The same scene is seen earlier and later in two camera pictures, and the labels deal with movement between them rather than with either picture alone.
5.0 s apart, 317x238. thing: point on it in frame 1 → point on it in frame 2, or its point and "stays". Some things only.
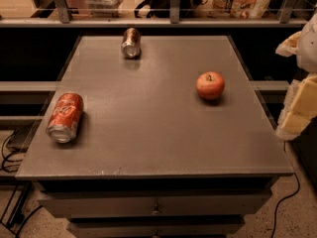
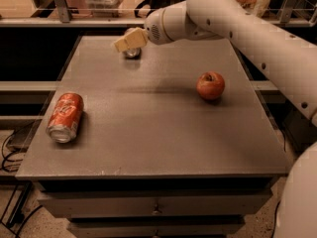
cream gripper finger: [299, 107] → [138, 37]
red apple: [209, 85] stays
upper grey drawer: [131, 203] stays
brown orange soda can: [131, 44] stays
